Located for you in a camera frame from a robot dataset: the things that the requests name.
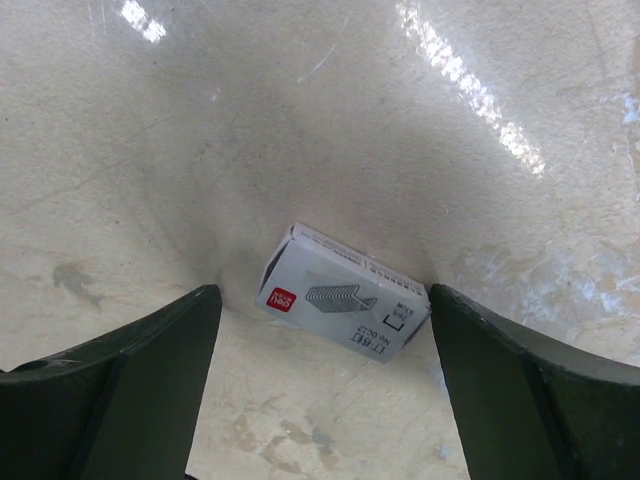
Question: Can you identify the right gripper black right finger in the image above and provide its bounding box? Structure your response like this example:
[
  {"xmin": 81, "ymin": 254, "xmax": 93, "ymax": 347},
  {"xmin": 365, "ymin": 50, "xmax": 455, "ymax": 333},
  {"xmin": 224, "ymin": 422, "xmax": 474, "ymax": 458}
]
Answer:
[{"xmin": 429, "ymin": 284, "xmax": 639, "ymax": 479}]

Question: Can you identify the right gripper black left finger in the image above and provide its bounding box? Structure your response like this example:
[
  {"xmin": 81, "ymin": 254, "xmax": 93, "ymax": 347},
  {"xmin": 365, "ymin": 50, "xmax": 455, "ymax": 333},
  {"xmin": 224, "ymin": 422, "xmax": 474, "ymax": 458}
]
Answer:
[{"xmin": 1, "ymin": 285, "xmax": 222, "ymax": 479}]

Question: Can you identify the white staple box sleeve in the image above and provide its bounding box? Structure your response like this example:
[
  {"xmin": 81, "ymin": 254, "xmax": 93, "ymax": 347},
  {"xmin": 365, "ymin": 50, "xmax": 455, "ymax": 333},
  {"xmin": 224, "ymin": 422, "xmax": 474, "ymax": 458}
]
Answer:
[{"xmin": 256, "ymin": 222, "xmax": 431, "ymax": 363}]

